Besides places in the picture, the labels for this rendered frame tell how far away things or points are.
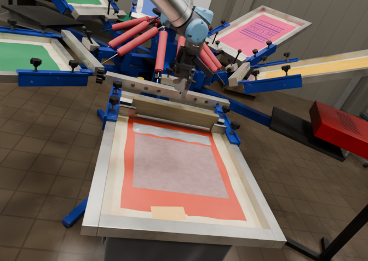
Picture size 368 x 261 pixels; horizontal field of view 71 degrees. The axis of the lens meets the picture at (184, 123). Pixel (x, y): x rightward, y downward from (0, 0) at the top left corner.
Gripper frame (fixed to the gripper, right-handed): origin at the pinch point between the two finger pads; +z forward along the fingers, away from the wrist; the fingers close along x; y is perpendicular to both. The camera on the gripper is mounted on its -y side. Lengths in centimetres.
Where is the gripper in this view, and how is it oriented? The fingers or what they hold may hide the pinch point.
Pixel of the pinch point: (183, 93)
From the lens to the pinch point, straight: 113.5
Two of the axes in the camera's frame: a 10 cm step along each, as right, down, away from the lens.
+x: 1.3, 5.3, -8.4
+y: -9.5, -1.8, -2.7
